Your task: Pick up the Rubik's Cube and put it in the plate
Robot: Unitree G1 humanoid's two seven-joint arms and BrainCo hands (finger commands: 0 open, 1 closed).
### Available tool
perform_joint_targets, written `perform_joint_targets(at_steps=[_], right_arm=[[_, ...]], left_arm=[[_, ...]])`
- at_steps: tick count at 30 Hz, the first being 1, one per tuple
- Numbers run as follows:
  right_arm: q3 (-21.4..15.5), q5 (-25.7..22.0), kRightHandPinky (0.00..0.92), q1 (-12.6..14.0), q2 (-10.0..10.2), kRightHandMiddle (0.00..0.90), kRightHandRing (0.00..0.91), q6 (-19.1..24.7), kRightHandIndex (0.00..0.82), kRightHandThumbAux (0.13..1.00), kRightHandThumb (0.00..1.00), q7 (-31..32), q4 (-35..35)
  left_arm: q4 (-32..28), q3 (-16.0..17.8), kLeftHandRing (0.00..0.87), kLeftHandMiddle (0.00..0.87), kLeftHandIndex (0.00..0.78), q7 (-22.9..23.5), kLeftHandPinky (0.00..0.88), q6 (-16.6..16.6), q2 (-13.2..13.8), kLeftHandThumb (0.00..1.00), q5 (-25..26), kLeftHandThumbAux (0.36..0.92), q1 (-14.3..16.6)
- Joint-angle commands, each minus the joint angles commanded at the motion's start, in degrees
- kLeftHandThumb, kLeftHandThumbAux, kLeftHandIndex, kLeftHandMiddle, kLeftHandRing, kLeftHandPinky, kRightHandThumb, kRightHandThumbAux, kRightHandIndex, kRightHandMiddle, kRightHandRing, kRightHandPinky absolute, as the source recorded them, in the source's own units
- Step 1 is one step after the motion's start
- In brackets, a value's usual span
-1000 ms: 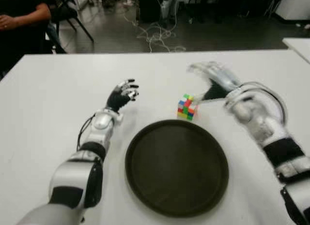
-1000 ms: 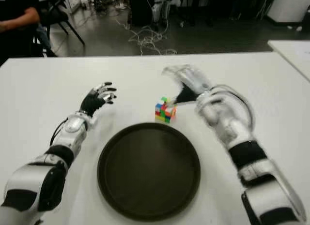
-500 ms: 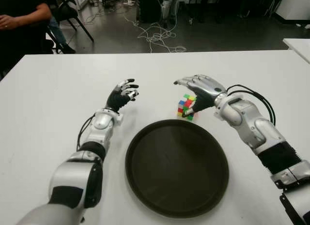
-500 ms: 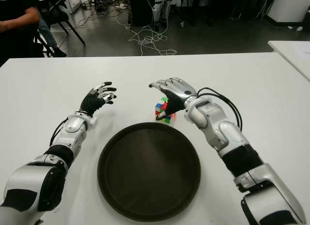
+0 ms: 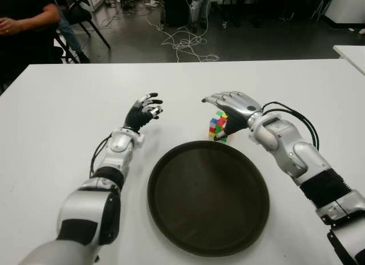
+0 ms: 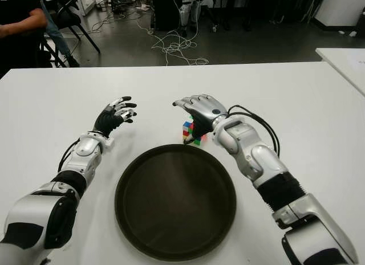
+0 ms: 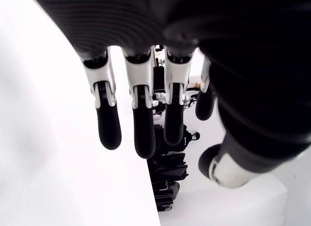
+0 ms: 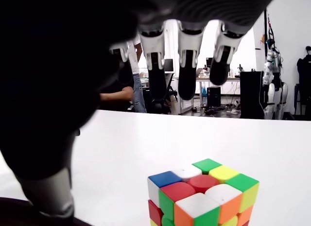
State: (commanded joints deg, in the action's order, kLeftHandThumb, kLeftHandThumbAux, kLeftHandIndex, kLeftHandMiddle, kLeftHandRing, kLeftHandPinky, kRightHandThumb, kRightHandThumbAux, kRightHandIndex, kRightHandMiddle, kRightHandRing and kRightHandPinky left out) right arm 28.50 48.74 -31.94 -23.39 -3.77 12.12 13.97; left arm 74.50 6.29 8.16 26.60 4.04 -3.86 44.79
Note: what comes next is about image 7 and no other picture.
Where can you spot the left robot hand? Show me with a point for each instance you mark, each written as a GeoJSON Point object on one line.
{"type": "Point", "coordinates": [218, 29]}

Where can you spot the pile of black bags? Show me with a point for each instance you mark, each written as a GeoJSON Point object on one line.
{"type": "Point", "coordinates": [170, 167]}

